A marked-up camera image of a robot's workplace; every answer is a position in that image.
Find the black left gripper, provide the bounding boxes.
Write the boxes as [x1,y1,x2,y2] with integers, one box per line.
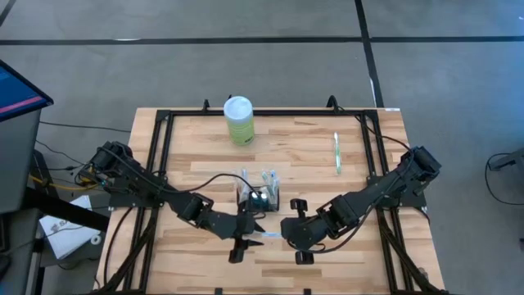
[200,211,266,263]

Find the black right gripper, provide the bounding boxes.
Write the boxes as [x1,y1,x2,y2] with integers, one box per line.
[280,197,332,266]

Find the green wipes canister white lid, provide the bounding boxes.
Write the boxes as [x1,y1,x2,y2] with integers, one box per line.
[223,95,256,147]

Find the white printed box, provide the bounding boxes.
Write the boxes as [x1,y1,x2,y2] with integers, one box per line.
[38,195,102,261]

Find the black stand beam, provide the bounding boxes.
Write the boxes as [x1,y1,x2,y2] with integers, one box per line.
[24,188,111,233]

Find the grey stand foot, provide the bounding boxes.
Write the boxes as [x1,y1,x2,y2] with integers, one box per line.
[489,147,524,172]

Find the grey cabinet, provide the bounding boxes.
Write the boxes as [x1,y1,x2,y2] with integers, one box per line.
[0,108,42,215]

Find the blue screen monitor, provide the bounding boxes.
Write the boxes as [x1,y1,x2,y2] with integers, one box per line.
[0,59,55,123]

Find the black wire caddy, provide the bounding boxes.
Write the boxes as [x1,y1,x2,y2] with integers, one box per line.
[236,184,281,214]

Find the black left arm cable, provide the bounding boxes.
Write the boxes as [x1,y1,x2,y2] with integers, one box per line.
[161,173,265,202]

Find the black aluminium table frame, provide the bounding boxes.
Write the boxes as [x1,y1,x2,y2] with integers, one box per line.
[96,94,449,295]

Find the long black right arm cable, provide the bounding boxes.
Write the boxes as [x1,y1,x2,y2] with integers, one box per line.
[354,113,413,153]

